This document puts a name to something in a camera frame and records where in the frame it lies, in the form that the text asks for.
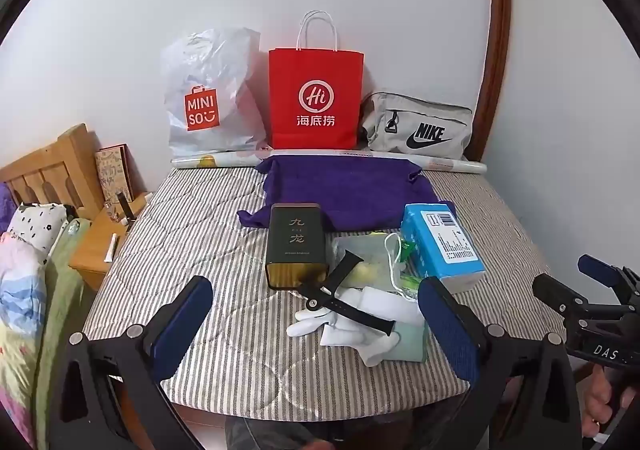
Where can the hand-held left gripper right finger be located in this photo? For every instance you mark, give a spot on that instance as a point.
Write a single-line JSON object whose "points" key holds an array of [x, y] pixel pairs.
{"points": [[450, 330]]}

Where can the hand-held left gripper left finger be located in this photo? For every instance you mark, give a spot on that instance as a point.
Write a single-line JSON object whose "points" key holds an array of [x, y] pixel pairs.
{"points": [[185, 325]]}

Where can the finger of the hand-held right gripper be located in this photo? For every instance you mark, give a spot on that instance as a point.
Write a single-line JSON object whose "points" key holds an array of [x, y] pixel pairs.
{"points": [[600, 270], [555, 292]]}

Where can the green packet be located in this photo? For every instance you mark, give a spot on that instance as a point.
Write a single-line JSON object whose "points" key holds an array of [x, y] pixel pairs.
{"points": [[407, 250], [412, 285]]}

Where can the white glove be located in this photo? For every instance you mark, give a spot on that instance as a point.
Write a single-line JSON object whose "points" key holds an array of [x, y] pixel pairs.
{"points": [[310, 325], [345, 335]]}

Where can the person's right hand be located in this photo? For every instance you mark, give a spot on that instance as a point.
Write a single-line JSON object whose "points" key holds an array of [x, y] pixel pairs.
{"points": [[597, 400]]}

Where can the pale green cloth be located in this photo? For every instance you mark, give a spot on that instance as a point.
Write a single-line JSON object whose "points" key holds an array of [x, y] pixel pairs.
{"points": [[412, 342]]}

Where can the blue tissue pack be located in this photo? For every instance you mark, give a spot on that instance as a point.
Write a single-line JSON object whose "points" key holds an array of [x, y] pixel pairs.
{"points": [[440, 250]]}

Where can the striped mattress pad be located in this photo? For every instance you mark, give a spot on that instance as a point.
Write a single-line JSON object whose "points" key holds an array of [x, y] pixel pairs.
{"points": [[200, 230]]}

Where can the white tube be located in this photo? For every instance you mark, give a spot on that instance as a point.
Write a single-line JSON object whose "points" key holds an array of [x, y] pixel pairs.
{"points": [[112, 250]]}

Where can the wooden nightstand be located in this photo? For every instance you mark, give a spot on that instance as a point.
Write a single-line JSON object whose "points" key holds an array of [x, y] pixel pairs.
{"points": [[95, 250]]}

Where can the green blanket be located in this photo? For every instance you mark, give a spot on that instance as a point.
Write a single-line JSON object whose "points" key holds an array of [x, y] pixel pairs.
{"points": [[60, 290]]}

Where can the small black stand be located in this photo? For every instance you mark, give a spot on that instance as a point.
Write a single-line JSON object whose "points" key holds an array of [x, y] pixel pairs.
{"points": [[125, 207]]}

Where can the dark tea tin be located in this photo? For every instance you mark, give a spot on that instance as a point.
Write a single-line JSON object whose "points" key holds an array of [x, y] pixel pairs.
{"points": [[300, 250]]}

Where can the rolled printed paper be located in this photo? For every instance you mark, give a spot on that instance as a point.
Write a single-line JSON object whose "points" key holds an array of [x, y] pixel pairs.
{"points": [[200, 161]]}

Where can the patterned book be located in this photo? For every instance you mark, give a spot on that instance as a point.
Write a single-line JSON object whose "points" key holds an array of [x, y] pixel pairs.
{"points": [[115, 175]]}

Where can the colourful printed quilt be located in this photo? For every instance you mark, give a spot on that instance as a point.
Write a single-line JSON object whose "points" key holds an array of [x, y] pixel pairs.
{"points": [[20, 310]]}

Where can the purple towel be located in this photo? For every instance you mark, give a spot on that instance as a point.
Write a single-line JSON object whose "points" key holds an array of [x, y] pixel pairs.
{"points": [[345, 190]]}

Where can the white pillow with black dots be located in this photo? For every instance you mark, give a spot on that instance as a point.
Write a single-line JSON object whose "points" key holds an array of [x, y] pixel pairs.
{"points": [[37, 225]]}

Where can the wooden headboard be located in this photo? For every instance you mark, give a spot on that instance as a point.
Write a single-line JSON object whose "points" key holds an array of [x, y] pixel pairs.
{"points": [[55, 170]]}

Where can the grey fabric zip bag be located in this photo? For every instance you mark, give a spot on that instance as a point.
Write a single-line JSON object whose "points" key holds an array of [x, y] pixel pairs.
{"points": [[435, 115]]}

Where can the purple plush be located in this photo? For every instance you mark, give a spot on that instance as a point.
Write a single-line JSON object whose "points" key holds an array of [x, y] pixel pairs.
{"points": [[5, 202]]}

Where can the white plastic shopping bag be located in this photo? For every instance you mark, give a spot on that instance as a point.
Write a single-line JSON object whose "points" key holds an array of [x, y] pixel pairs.
{"points": [[220, 75]]}

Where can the red paper bag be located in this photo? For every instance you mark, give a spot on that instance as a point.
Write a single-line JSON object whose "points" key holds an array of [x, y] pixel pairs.
{"points": [[285, 80]]}

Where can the wooden door frame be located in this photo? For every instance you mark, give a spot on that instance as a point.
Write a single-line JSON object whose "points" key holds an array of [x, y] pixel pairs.
{"points": [[495, 55]]}

